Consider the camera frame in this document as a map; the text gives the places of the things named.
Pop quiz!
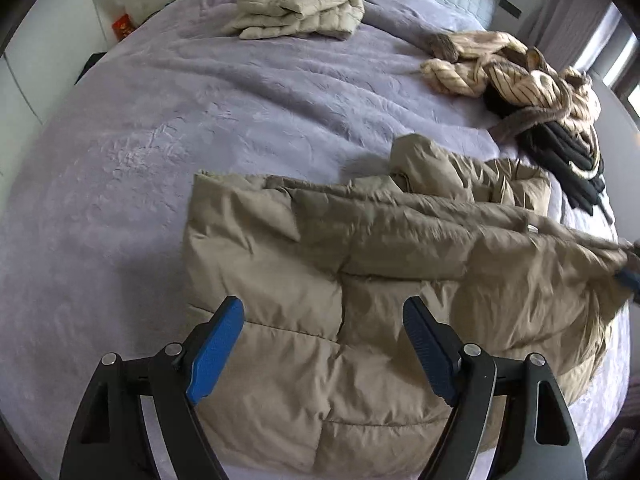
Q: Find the black folded garment pile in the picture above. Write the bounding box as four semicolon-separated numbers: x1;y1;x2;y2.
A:
483;84;605;214

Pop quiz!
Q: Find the black bedside table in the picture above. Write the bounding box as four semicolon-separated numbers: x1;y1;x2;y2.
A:
75;52;106;84

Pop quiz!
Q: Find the beige puffer down jacket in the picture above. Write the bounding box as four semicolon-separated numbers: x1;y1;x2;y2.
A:
183;134;629;479

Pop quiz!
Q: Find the folded cream quilted jacket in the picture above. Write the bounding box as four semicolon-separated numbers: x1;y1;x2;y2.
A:
224;0;364;40

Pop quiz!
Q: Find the lavender embossed bed blanket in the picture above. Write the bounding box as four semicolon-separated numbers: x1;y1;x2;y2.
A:
1;0;629;478

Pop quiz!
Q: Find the mauve window curtain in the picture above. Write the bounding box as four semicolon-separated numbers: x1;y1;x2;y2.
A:
518;0;623;72

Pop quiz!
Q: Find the cream striped fur-trimmed robe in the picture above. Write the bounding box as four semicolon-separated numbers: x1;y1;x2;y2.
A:
421;30;601;136

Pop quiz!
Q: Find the red box on nightstand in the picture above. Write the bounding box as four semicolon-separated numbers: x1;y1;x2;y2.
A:
112;13;137;41

